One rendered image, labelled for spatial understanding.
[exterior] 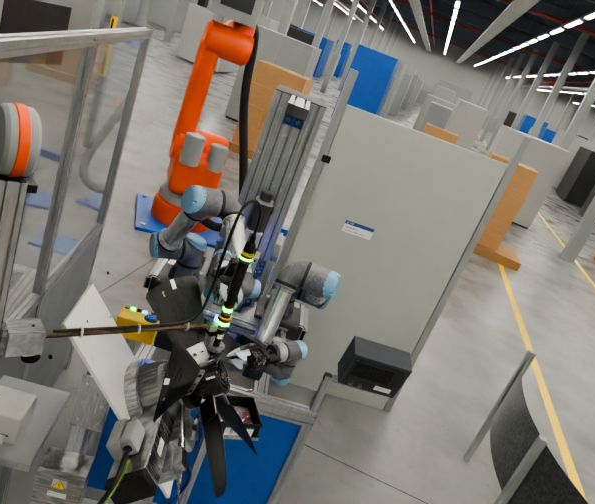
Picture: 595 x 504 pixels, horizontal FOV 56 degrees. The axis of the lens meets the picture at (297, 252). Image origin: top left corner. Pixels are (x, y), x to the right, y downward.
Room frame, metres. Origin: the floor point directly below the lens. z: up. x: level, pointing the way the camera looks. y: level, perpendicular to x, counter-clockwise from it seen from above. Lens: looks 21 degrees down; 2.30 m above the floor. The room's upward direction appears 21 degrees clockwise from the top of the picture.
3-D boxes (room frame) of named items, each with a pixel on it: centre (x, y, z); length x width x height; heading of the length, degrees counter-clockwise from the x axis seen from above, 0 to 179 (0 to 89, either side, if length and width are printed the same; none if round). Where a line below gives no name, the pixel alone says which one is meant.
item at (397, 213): (3.58, -0.50, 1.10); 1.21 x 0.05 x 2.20; 99
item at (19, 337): (1.20, 0.59, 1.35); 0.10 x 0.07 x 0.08; 134
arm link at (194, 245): (2.45, 0.48, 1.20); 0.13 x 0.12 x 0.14; 126
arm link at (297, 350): (1.95, -0.13, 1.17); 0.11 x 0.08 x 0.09; 136
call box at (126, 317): (1.95, 0.49, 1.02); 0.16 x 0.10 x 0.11; 99
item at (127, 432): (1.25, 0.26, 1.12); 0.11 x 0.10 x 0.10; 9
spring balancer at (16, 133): (1.14, 0.66, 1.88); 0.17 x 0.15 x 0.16; 9
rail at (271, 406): (2.01, 0.10, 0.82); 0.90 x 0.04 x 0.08; 99
